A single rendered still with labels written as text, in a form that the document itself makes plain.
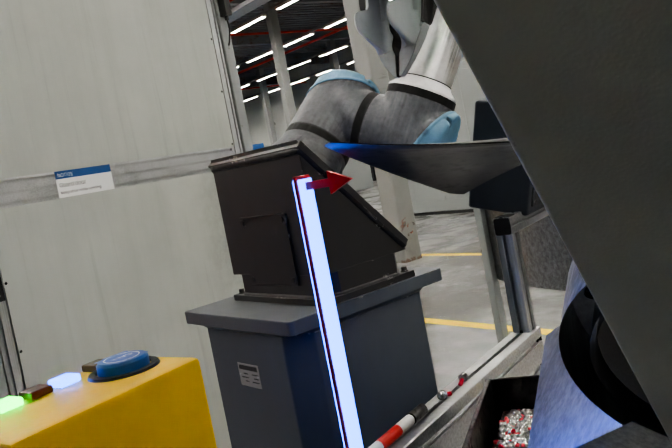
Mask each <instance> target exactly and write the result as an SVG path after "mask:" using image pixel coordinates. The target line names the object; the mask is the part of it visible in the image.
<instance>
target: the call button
mask: <svg viewBox="0 0 672 448"><path fill-rule="evenodd" d="M96 363H98V364H97V365H96V370H97V375H98V377H111V376H116V375H121V374H125V373H128V372H132V371H135V370H137V369H140V368H142V367H144V366H146V365H148V364H149V363H150V359H149V355H148V351H144V350H133V351H123V352H121V353H118V354H115V355H112V356H110V357H107V358H105V359H103V360H101V361H98V362H96Z"/></svg>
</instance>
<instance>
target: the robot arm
mask: <svg viewBox="0 0 672 448"><path fill-rule="evenodd" d="M358 1H359V7H360V11H358V12H356V13H355V16H354V23H355V27H356V29H357V31H358V33H359V34H360V35H361V36H362V37H364V38H365V39H366V40H367V41H368V42H369V43H370V44H371V45H372V46H373V47H374V48H375V49H376V52H377V54H378V56H379V58H380V60H381V62H382V64H383V65H384V67H385V68H386V69H387V70H388V71H389V72H390V74H391V75H392V76H393V77H395V78H396V79H394V80H392V81H390V82H389V84H388V87H387V90H386V93H385V95H384V94H380V92H379V89H378V88H377V86H376V85H375V84H374V83H373V82H372V81H371V80H370V79H368V80H366V79H365V76H364V75H362V74H360V73H357V72H354V71H350V70H343V69H337V70H331V71H328V72H326V73H324V74H323V75H321V76H320V77H319V78H318V79H317V80H316V82H315V83H314V85H313V86H312V87H311V88H310V89H309V90H308V92H307V93H306V96H305V99H304V101H303V102H302V104H301V106H300V107H299V109H298V111H297V112H296V114H295V116H294V117H293V119H292V121H291V123H290V124H289V126H288V128H287V129H286V131H285V133H284V134H283V136H282V137H281V138H280V139H279V140H278V141H276V142H275V143H274V144H273V145H276V144H280V143H285V142H289V141H293V140H297V141H302V142H303V143H304V144H305V145H306V146H307V147H309V148H310V149H311V150H312V151H313V152H314V153H315V154H316V155H317V156H318V157H319V158H320V159H322V160H323V161H324V162H325V163H326V164H327V165H328V166H329V167H330V168H331V169H332V170H334V171H335V172H336V173H338V174H341V175H342V172H343V170H344V168H345V166H346V164H347V162H348V161H349V159H350V157H348V156H345V155H343V154H341V153H338V152H336V151H334V150H331V149H329V148H327V147H325V144H327V143H328V142H330V141H331V142H348V143H373V144H431V143H450V142H456V140H457V137H458V131H459V130H460V125H461V118H460V116H459V115H458V114H457V113H456V112H455V111H454V110H455V106H456V101H455V99H454V97H453V95H452V93H451V88H452V85H453V82H454V79H455V76H456V73H457V70H458V67H459V64H460V61H461V58H462V55H463V54H462V52H461V50H460V48H459V46H458V44H457V43H456V41H455V39H454V37H453V35H452V33H451V31H450V30H449V28H448V26H447V24H446V22H445V20H444V18H443V16H442V15H441V13H440V11H439V9H438V7H437V5H436V3H435V2H434V0H358Z"/></svg>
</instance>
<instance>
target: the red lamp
mask: <svg viewBox="0 0 672 448"><path fill-rule="evenodd" d="M52 392H53V386H52V385H47V384H38V385H35V386H33V387H30V388H28V389H25V390H23V391H20V392H19V397H22V398H23V400H35V399H37V398H40V397H42V396H45V395H47V394H49V393H52Z"/></svg>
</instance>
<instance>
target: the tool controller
mask: <svg viewBox="0 0 672 448"><path fill-rule="evenodd" d="M506 137H507V136H506V134H505V132H504V130H503V128H502V127H501V125H500V123H499V121H498V119H497V117H496V115H495V113H494V112H493V110H492V108H491V106H490V104H489V102H488V100H487V99H484V100H477V101H476V103H475V114H474V129H473V141H479V140H490V139H499V138H506ZM469 206H470V207H472V208H478V209H484V210H491V211H497V212H503V213H509V212H512V213H514V212H519V211H521V212H522V215H523V216H526V215H529V214H531V213H533V212H535V211H537V210H539V209H541V208H543V207H544V205H543V203H542V201H541V199H540V197H539V196H538V194H537V192H536V190H535V188H534V186H533V184H532V182H531V181H530V179H529V177H528V175H527V173H526V171H525V169H524V168H523V166H522V165H520V166H517V167H515V168H513V169H511V170H509V171H507V172H504V173H502V174H500V175H498V176H496V177H494V178H492V179H490V180H488V181H487V182H485V183H483V184H481V185H479V186H477V187H476V188H474V189H472V190H470V192H469Z"/></svg>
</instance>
